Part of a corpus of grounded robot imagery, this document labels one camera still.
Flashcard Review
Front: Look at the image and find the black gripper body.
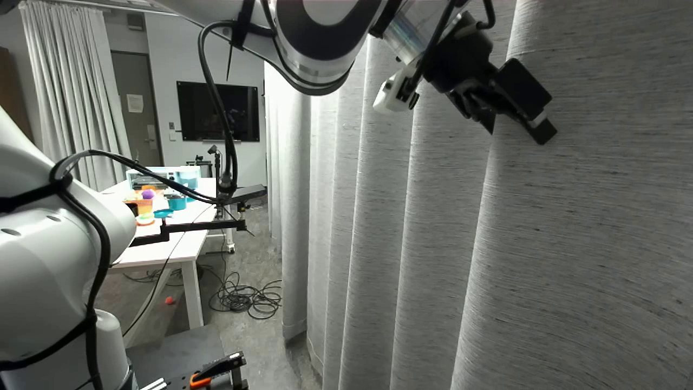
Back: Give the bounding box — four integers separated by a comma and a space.
420, 12, 510, 136

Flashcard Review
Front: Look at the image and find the grey textured curtain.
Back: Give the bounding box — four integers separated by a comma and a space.
262, 0, 693, 390

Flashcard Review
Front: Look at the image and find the white sheer curtain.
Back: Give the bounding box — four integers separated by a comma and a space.
18, 0, 133, 193

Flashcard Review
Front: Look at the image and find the dark low bench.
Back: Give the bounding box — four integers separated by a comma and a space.
230, 182, 270, 208

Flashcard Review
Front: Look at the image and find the teal cup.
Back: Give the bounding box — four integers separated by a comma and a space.
162, 188, 190, 213

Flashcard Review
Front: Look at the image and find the dark door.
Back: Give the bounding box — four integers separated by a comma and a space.
107, 50, 165, 170

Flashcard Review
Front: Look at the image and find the white table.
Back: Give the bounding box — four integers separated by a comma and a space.
106, 168, 234, 331

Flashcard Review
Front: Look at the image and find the colorful stacking toy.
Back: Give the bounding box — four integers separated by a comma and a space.
136, 185, 158, 227

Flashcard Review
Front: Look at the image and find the orange black clamp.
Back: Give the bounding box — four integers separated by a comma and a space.
184, 349, 251, 390

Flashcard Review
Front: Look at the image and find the black wall monitor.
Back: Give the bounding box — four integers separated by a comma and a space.
175, 81, 262, 146

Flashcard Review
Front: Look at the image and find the black camera stand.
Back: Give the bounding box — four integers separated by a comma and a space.
128, 141, 251, 249

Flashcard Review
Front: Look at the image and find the black floor cable pile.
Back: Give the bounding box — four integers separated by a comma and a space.
207, 270, 283, 324

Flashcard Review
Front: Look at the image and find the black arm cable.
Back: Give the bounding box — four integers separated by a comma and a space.
0, 21, 251, 390

